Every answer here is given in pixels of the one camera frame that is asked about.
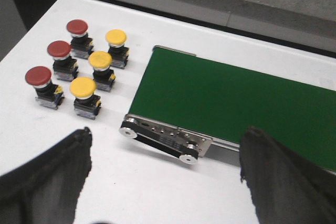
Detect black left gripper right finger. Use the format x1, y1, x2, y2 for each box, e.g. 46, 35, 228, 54
239, 127, 335, 223

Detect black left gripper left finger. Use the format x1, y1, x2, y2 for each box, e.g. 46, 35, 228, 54
1, 127, 92, 223

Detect yellow push button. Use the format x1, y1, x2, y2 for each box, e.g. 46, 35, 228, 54
69, 77, 101, 120
105, 29, 129, 69
88, 51, 115, 92

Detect red push button near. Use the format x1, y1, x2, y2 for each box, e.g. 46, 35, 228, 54
25, 66, 64, 110

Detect red push button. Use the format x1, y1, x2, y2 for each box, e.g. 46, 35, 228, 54
47, 40, 78, 82
66, 19, 94, 60
25, 66, 64, 110

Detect conveyor drive belt pulleys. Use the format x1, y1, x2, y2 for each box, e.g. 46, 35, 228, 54
119, 118, 199, 165

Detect red push button middle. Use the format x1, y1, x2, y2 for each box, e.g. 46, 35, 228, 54
47, 40, 78, 82

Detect red push button far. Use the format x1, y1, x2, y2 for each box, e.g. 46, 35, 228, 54
66, 19, 94, 60

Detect aluminium conveyor frame rail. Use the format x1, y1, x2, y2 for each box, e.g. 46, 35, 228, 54
118, 45, 336, 175

